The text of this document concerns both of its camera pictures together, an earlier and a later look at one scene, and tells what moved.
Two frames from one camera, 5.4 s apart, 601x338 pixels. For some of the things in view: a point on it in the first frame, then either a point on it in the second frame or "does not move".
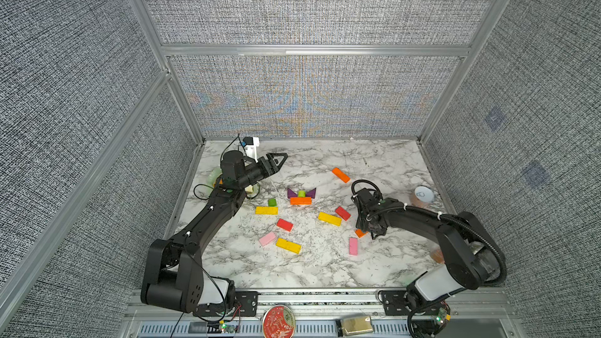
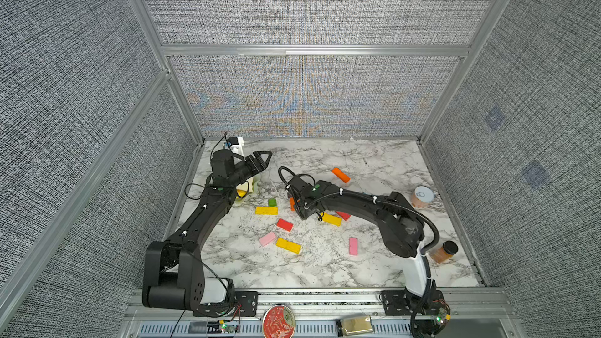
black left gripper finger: [271, 155] to [258, 155]
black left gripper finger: [280, 165] to [267, 162]
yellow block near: [288, 245] does not move
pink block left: [267, 239] does not move
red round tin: [278, 321] does not move
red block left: [285, 224] does not move
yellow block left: [268, 210] does not move
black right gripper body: [361, 224] to [300, 210]
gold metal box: [356, 325] does not move
